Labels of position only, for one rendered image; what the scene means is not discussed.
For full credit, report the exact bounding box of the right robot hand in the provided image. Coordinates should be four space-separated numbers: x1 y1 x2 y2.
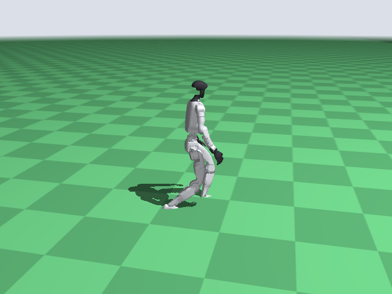
209 148 224 165

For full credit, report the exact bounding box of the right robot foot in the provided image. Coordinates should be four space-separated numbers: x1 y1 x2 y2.
163 204 179 209

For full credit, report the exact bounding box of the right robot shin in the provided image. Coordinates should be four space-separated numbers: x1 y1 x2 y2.
168 183 200 207

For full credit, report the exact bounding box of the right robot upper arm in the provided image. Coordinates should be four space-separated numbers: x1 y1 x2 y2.
195 104 205 134

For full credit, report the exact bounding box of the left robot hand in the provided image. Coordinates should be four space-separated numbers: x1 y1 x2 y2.
197 136 206 147

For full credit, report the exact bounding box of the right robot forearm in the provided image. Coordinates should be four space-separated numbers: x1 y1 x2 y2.
202 127 216 151

